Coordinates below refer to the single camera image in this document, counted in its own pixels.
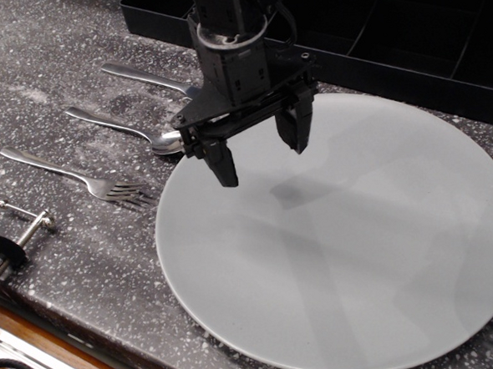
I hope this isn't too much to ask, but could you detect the silver metal spoon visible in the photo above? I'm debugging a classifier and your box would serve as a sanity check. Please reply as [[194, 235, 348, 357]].
[[65, 106, 182, 155]]

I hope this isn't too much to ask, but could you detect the black divided tray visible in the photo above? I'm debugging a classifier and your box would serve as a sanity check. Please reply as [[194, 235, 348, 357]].
[[120, 0, 493, 124]]

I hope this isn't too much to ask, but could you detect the round grey plate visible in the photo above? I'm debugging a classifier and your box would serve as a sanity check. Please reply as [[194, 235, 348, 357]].
[[155, 94, 493, 369]]

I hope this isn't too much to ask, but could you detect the silver metal knife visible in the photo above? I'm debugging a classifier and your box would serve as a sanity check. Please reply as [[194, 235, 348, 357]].
[[100, 62, 201, 99]]

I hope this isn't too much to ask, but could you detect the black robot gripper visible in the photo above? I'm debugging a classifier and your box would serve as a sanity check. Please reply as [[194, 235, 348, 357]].
[[174, 21, 316, 187]]

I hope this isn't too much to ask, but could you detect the silver metal fork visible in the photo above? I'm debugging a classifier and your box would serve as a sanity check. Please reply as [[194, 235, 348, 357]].
[[0, 146, 158, 206]]

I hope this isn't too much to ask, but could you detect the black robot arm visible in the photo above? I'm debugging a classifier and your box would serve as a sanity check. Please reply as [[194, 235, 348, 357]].
[[174, 0, 317, 187]]

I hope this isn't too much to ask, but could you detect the metal screw clamp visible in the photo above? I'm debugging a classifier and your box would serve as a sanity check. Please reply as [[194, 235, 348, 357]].
[[0, 200, 56, 277]]

